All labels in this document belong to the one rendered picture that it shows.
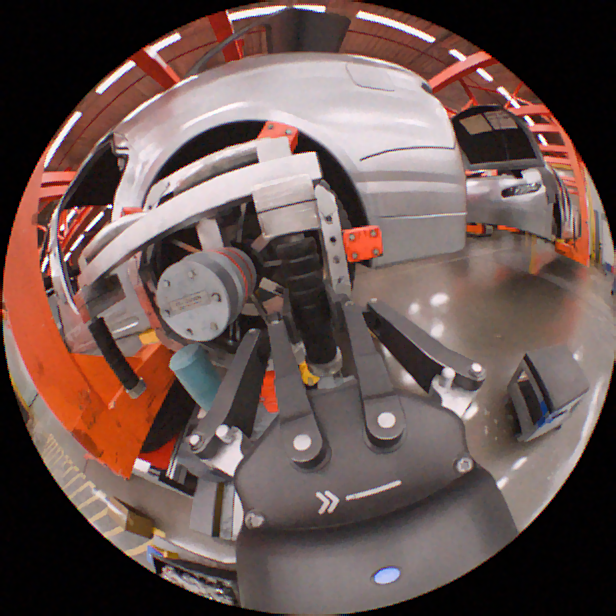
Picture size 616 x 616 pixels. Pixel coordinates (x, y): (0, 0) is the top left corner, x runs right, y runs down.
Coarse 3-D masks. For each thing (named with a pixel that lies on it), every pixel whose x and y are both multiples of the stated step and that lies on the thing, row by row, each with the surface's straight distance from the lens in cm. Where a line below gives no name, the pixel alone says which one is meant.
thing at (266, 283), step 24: (240, 216) 50; (168, 240) 59; (192, 240) 74; (240, 240) 49; (264, 240) 48; (168, 264) 63; (264, 264) 49; (264, 288) 50; (240, 312) 55; (264, 312) 53; (240, 336) 60
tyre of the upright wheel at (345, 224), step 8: (216, 152) 55; (320, 184) 48; (336, 200) 48; (344, 216) 48; (344, 224) 47; (152, 264) 62; (352, 264) 49; (352, 272) 49; (352, 280) 50; (352, 288) 51; (232, 352) 60
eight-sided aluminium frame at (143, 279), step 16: (176, 176) 47; (160, 192) 49; (320, 192) 38; (144, 208) 52; (320, 208) 38; (336, 208) 38; (336, 224) 38; (320, 240) 42; (336, 240) 38; (144, 256) 54; (336, 256) 38; (128, 272) 58; (144, 272) 56; (336, 272) 39; (144, 288) 54; (336, 288) 40; (144, 304) 56; (160, 320) 56; (160, 336) 58; (176, 336) 58; (208, 352) 59; (224, 352) 57; (304, 352) 47; (224, 368) 54; (272, 368) 50
